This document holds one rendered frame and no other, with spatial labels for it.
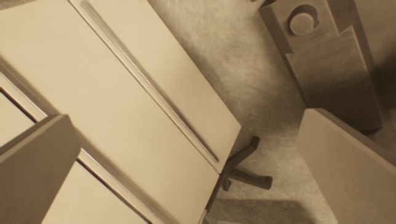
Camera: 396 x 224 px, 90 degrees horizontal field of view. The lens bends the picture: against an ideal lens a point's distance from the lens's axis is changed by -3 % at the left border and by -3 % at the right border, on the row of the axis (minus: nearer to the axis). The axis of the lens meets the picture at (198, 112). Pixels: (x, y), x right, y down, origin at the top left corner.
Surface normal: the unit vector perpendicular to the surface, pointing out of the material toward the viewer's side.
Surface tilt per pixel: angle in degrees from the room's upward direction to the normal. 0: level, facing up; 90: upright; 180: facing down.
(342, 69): 0
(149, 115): 90
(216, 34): 0
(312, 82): 0
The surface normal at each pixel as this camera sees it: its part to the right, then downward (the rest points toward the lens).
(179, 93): 0.67, -0.28
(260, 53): -0.44, 0.61
